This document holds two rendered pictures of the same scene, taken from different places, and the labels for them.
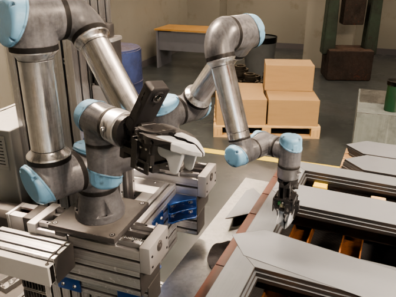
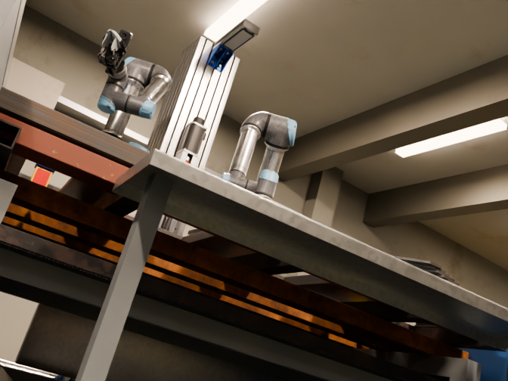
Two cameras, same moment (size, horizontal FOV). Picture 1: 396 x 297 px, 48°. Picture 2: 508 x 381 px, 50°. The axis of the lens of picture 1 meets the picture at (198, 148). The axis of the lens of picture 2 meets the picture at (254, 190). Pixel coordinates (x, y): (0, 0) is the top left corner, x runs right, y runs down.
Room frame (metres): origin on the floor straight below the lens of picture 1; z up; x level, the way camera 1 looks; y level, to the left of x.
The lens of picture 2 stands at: (-0.13, -1.63, 0.41)
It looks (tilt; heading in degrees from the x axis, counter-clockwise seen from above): 20 degrees up; 42
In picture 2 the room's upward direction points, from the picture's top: 16 degrees clockwise
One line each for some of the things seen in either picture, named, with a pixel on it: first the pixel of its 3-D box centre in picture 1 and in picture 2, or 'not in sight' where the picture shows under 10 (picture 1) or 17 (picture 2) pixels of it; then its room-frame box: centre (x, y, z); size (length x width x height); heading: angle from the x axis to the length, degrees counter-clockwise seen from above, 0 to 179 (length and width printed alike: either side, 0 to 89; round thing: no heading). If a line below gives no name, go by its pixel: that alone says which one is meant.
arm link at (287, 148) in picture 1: (289, 150); (266, 185); (1.38, -0.31, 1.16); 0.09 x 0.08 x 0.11; 43
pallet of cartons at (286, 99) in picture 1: (264, 96); not in sight; (4.87, -0.75, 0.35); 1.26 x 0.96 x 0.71; 76
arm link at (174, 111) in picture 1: (165, 113); not in sight; (1.66, 0.13, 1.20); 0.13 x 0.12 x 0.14; 133
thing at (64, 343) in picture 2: not in sight; (205, 361); (1.49, -0.16, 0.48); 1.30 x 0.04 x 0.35; 156
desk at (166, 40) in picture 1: (194, 48); not in sight; (8.06, 0.05, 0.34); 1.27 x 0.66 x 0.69; 70
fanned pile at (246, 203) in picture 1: (252, 204); not in sight; (1.83, -0.25, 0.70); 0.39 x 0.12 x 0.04; 156
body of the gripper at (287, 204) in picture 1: (286, 194); not in sight; (1.37, -0.31, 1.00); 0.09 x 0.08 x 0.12; 156
